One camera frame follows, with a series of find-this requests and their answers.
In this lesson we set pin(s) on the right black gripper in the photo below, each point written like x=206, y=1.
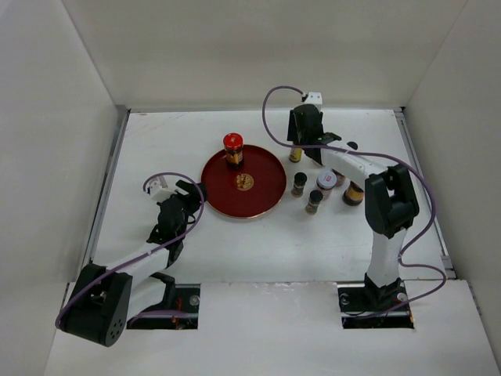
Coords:
x=292, y=133

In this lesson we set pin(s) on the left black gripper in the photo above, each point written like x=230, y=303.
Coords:
x=193, y=203

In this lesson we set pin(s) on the tall amber gold-cap bottle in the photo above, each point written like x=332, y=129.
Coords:
x=295, y=154

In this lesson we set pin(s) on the black-cap spice bottle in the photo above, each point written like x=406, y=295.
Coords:
x=314, y=199
x=299, y=182

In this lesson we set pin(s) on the white-lid jar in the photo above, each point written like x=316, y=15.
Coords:
x=325, y=182
x=340, y=179

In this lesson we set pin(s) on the red-lid sauce jar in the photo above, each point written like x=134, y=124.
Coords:
x=233, y=146
x=353, y=195

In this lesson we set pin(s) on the small black-cap dark bottle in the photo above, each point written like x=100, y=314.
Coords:
x=353, y=145

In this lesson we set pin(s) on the black-cap spice bottle front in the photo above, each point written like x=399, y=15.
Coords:
x=314, y=199

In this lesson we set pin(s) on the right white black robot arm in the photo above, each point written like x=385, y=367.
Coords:
x=390, y=199

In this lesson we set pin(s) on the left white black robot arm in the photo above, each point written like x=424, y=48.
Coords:
x=136, y=292

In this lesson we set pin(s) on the round red lacquer tray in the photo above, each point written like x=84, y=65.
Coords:
x=248, y=191

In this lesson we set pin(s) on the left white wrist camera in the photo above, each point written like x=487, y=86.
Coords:
x=159, y=190

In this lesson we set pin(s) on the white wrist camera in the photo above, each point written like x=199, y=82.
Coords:
x=159, y=190
x=314, y=98

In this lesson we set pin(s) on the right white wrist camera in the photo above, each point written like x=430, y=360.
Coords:
x=314, y=98

